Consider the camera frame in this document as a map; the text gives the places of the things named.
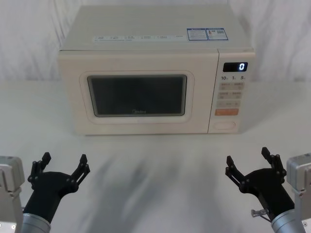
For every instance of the white table cloth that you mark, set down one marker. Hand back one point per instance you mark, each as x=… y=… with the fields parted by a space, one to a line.
x=155 y=174

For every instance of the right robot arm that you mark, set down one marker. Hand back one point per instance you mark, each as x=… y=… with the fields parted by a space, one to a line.
x=300 y=170

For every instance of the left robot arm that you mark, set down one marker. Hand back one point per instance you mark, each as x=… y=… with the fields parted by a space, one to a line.
x=9 y=177

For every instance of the white curtain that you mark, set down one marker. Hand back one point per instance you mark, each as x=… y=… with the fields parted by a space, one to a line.
x=29 y=36

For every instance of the oven control panel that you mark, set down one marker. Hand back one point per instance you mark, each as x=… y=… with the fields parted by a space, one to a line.
x=228 y=104

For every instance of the cream microwave oven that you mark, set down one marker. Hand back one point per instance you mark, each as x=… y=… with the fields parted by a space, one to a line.
x=73 y=97

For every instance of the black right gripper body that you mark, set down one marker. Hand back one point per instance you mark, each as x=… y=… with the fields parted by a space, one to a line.
x=269 y=189

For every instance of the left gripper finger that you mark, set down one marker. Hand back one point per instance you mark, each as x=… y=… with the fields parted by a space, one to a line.
x=36 y=167
x=81 y=171

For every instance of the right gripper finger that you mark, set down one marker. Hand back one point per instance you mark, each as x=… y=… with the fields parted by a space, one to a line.
x=234 y=171
x=277 y=165

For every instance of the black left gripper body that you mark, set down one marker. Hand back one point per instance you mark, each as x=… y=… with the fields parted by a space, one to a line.
x=48 y=191

